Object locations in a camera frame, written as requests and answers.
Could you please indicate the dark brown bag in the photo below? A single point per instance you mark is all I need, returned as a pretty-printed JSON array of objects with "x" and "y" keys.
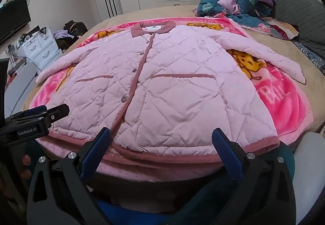
[{"x": 76, "y": 27}]

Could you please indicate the white bed frame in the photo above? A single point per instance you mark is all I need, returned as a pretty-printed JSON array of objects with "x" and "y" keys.
[{"x": 309, "y": 176}]

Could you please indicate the blue pants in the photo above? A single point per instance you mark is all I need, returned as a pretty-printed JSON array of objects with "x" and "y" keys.
[{"x": 114, "y": 211}]

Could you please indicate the purple striped pillow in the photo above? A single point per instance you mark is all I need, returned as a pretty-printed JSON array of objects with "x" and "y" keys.
[{"x": 269, "y": 6}]

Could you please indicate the white drawer cabinet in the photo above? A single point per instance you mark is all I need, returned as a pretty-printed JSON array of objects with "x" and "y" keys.
[{"x": 43, "y": 49}]

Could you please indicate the black television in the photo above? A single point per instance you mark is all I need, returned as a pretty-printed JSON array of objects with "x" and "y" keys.
[{"x": 12, "y": 22}]

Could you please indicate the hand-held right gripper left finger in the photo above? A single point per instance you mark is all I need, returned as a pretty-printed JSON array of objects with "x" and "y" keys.
[{"x": 95, "y": 156}]

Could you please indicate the grey quilted headboard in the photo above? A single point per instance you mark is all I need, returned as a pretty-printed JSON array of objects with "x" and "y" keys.
[{"x": 292, "y": 6}]

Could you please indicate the pink quilted jacket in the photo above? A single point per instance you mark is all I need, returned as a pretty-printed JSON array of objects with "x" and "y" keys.
[{"x": 177, "y": 82}]

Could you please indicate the pink printed blanket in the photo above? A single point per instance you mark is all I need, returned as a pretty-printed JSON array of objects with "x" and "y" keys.
[{"x": 279, "y": 103}]

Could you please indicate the dark clothes pile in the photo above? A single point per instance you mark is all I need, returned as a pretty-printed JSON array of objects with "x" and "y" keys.
[{"x": 64, "y": 44}]

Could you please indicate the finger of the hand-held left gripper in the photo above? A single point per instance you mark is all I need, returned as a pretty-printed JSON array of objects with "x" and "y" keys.
[
  {"x": 34, "y": 111},
  {"x": 57, "y": 112}
]

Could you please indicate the white low cabinet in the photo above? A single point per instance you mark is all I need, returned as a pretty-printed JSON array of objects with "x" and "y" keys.
[{"x": 22, "y": 93}]

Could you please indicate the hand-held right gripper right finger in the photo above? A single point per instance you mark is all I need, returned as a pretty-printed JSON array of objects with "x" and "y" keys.
[{"x": 228, "y": 156}]

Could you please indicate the person's left hand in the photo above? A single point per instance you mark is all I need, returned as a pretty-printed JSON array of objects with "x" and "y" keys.
[{"x": 25, "y": 159}]

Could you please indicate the purple clothes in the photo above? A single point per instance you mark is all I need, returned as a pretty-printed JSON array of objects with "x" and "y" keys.
[{"x": 60, "y": 35}]

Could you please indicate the colourful printed cloth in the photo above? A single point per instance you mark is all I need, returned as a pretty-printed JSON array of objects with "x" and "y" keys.
[{"x": 281, "y": 29}]

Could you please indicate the bed with tan sheet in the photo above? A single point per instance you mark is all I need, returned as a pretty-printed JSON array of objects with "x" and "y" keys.
[{"x": 157, "y": 13}]

